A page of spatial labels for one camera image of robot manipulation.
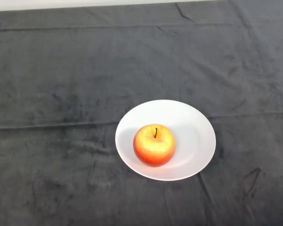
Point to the red yellow apple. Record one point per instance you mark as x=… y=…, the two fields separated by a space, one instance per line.
x=154 y=148

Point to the white round plate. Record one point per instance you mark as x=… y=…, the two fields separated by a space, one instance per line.
x=193 y=141

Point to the black velvet cloth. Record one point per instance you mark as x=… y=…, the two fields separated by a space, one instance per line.
x=141 y=58

